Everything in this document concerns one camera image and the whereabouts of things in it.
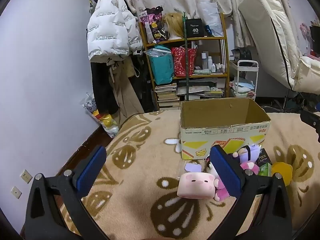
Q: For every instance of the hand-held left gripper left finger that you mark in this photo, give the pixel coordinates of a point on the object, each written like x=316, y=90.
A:
x=91, y=172

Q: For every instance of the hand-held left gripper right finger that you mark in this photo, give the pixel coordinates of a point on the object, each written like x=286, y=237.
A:
x=226, y=175

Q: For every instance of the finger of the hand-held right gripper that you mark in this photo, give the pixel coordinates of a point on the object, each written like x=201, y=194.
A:
x=311, y=122

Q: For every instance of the doll with white fur collar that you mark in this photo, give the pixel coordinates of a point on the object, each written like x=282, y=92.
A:
x=211, y=168

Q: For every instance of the magenta plush toy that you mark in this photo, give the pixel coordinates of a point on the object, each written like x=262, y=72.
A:
x=221, y=192

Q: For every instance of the lilac haired plush doll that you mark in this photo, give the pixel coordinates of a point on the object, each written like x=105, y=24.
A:
x=247, y=152

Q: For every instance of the pink pig plush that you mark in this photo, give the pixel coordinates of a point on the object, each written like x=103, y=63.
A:
x=195, y=185

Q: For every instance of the green tissue pack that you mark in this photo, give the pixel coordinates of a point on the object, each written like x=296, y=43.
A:
x=265, y=170

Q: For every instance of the black tissue pack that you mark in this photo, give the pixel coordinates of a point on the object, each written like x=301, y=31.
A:
x=263, y=157

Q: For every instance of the printed cardboard box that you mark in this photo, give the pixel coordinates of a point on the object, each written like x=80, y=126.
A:
x=212, y=132

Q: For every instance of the yellow round plush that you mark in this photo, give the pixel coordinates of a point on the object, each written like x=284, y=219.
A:
x=282, y=171

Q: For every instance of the small clear plastic pouch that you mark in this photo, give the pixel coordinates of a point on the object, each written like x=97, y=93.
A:
x=191, y=166

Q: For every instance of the white duvet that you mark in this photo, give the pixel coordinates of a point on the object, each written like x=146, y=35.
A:
x=308, y=72

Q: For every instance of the yellow plastic bag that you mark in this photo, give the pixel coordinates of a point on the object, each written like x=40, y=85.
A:
x=107, y=122

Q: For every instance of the beige printed blanket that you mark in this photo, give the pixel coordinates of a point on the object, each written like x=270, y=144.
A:
x=150, y=155

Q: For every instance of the white plastic bag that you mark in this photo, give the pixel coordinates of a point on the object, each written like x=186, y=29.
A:
x=88, y=103

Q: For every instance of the light blue cloth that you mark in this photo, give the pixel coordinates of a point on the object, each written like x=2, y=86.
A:
x=243, y=85

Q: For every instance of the beige coat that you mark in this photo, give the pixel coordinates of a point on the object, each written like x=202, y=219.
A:
x=125, y=97

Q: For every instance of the black coat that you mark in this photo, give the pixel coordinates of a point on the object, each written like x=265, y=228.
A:
x=102, y=87

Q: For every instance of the white trolley cart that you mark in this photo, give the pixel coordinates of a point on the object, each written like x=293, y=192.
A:
x=246, y=63

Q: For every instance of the pile of papers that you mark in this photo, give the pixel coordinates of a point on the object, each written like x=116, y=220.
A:
x=202, y=90

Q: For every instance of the black bag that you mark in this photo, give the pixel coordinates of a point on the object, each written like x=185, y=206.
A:
x=241, y=53

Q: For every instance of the stack of books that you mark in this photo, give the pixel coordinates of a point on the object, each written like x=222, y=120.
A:
x=166, y=95

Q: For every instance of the white mattress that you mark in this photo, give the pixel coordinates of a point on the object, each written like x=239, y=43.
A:
x=270, y=30

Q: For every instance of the dark hanging clothes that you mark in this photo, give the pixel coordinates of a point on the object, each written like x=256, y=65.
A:
x=145, y=85

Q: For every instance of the row of cosmetic bottles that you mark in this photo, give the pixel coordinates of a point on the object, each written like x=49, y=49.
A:
x=215, y=65

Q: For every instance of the red patterned bag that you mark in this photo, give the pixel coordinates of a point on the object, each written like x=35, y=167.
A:
x=182, y=61

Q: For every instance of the teal bag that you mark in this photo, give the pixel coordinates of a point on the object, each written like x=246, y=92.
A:
x=161, y=70

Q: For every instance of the green pole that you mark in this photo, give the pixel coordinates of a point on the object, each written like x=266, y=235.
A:
x=186, y=55

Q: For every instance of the clear plastic wrap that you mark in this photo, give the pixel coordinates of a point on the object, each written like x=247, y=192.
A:
x=157, y=52

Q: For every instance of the wooden shelf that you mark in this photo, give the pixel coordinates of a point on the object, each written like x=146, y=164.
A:
x=187, y=39

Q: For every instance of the white puffer jacket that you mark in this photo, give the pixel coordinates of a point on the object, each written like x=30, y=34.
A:
x=107, y=30

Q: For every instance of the clear plastic bags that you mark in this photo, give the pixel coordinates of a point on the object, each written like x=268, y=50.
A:
x=210, y=17

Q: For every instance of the black cardboard box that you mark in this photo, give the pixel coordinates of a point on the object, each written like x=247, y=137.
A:
x=196, y=27

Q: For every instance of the blond wig head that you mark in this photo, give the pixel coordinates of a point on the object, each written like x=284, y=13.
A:
x=173, y=26

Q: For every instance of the purple printed bag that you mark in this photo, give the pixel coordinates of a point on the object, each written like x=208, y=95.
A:
x=155, y=27

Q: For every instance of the white wall socket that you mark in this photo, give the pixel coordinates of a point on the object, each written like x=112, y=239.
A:
x=16, y=192
x=25, y=176

